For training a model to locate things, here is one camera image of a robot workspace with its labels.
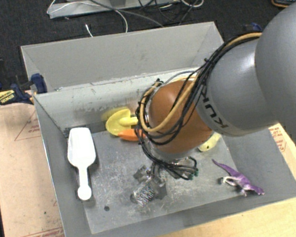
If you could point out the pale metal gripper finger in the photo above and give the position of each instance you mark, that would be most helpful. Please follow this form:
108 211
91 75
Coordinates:
145 192
141 173

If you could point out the grey metal bin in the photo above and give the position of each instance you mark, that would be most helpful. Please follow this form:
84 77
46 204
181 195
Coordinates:
124 176

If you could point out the orange toy carrot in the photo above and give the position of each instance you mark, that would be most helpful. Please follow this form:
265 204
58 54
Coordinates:
129 135

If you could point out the pale yellow toy banana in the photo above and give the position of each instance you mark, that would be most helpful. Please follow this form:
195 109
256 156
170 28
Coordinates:
209 144

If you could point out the yellow toy mushroom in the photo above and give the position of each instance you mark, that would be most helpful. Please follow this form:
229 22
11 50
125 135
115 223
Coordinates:
117 121

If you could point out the white plastic scoop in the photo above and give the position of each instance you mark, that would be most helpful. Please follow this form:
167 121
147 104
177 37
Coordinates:
81 149

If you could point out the purple toy dinosaur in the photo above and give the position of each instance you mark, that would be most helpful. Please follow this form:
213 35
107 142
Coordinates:
241 179

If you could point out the brown cardboard board, red print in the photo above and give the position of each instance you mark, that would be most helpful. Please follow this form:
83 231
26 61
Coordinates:
22 177

